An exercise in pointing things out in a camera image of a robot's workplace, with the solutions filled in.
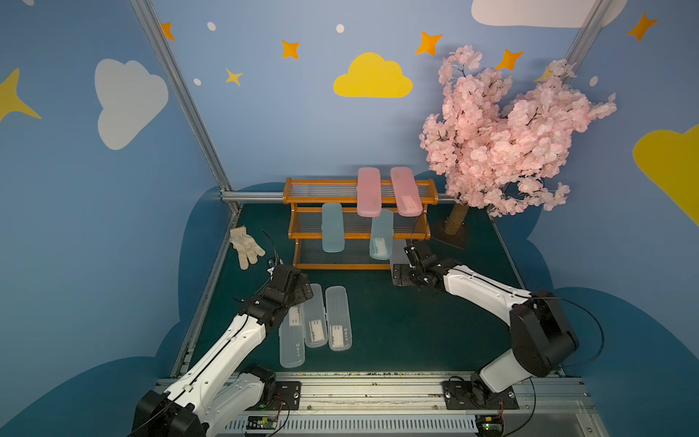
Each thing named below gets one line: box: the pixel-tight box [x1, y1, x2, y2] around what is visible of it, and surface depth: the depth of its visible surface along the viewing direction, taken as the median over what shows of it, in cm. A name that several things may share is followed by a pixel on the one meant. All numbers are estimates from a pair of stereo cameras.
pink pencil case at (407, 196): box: [390, 166, 424, 218], surface depth 86 cm
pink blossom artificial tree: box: [419, 46, 618, 236], surface depth 71 cm
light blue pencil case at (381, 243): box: [369, 208, 395, 261], surface depth 90 cm
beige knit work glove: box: [229, 225, 266, 271], surface depth 107 cm
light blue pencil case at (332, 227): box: [321, 203, 345, 254], surface depth 95 cm
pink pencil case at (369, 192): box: [356, 166, 383, 218], surface depth 86 cm
